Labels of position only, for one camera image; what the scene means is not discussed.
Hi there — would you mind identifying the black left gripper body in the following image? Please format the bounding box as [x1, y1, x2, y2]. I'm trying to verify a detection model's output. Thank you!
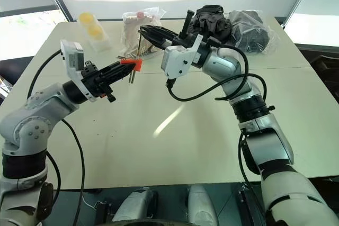
[81, 60, 118, 104]

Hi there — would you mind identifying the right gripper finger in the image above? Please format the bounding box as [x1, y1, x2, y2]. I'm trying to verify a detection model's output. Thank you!
[142, 31, 173, 50]
[140, 24, 179, 40]

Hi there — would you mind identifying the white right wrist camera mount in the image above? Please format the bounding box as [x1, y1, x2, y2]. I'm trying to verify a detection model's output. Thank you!
[160, 34, 204, 80]

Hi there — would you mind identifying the silver rounded robot leg cover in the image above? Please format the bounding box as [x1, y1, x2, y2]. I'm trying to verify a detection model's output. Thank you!
[186, 184, 221, 224]
[113, 187, 157, 223]

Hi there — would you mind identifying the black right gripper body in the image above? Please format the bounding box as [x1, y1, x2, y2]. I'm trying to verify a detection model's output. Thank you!
[171, 10, 199, 49]

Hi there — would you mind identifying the clear bag with brown parts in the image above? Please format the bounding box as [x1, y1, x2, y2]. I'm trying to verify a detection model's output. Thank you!
[120, 7, 167, 59]

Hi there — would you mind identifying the black crumpled cloth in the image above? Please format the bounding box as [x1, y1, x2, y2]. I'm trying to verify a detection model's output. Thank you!
[189, 4, 234, 44]

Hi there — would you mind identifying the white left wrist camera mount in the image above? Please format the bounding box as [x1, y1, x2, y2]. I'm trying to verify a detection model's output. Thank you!
[60, 39, 98, 103]

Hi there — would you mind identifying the yellow round cap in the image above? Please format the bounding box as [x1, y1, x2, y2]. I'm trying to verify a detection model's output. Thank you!
[87, 25, 103, 38]
[80, 12, 98, 24]

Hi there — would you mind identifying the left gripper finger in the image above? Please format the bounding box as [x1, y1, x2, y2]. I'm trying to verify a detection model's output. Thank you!
[101, 61, 132, 78]
[105, 69, 132, 85]

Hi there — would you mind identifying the dark furniture piece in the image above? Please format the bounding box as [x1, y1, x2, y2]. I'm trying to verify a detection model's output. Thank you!
[0, 56, 34, 85]
[296, 42, 339, 85]

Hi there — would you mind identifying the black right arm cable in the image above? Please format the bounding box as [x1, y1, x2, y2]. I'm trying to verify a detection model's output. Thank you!
[166, 44, 267, 203]

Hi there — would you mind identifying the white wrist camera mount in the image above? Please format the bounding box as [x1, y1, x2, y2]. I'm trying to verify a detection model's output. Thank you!
[160, 34, 204, 80]
[60, 39, 98, 103]

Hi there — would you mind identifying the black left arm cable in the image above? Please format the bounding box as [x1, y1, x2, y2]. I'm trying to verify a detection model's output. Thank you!
[27, 50, 86, 224]

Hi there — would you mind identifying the clear bag with black contents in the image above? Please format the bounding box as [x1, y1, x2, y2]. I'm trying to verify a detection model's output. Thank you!
[229, 8, 279, 55]

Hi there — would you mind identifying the clear plastic blister package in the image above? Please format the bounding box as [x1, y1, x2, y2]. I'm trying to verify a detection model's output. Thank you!
[78, 11, 112, 52]

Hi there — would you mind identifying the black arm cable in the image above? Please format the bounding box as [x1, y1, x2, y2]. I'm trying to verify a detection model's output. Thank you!
[166, 44, 267, 203]
[27, 50, 86, 224]

